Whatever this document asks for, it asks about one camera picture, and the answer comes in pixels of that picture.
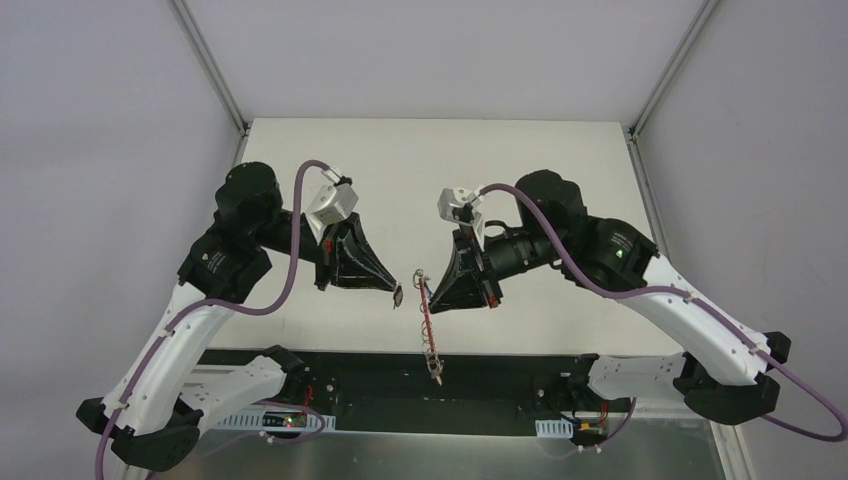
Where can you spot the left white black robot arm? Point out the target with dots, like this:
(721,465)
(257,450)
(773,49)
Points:
(246,262)

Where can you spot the left metal frame post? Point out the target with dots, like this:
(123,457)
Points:
(205,57)

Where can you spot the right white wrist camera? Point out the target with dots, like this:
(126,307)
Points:
(462,207)

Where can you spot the left white cable duct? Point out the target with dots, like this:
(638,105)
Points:
(276,420)

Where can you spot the white cable duct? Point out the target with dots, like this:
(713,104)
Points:
(554,429)
(276,420)

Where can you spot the right metal frame post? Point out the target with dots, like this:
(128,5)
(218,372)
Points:
(674,66)

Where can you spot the right white cable duct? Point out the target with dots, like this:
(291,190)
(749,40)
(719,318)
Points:
(554,429)

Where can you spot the red keyring holder with rings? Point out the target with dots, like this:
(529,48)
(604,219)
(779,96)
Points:
(434,364)

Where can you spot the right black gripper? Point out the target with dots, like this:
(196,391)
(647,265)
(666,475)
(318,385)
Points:
(474,266)

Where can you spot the metal frame post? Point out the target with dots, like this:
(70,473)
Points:
(674,66)
(205,57)

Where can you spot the black head small key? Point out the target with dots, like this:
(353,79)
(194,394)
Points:
(397,296)

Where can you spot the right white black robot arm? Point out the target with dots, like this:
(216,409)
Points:
(722,371)

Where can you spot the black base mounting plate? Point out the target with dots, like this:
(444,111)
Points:
(488,395)

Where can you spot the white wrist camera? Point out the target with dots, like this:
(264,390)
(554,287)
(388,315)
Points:
(332,204)
(462,207)

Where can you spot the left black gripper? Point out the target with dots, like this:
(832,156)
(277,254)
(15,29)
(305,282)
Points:
(332,258)

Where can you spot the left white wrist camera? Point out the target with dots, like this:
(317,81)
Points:
(332,204)

